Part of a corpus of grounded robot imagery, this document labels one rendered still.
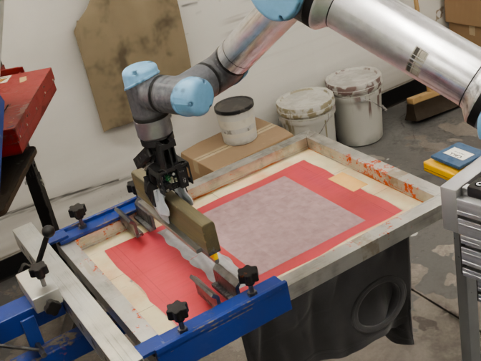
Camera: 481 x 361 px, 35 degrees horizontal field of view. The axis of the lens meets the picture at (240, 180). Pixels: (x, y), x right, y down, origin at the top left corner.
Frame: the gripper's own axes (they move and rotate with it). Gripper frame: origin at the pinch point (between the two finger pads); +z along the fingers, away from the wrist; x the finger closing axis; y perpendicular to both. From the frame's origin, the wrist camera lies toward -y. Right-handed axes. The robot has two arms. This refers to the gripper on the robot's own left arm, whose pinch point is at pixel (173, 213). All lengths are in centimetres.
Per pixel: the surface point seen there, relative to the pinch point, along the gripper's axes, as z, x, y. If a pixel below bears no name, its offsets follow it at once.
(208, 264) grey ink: 12.7, 2.8, 5.6
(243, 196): 13.4, 25.6, -16.6
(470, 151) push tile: 12, 77, 13
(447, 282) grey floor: 109, 122, -49
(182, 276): 13.5, -3.5, 4.1
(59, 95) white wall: 30, 32, -200
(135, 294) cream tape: 13.4, -14.3, 2.1
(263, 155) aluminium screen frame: 9.9, 38.8, -26.1
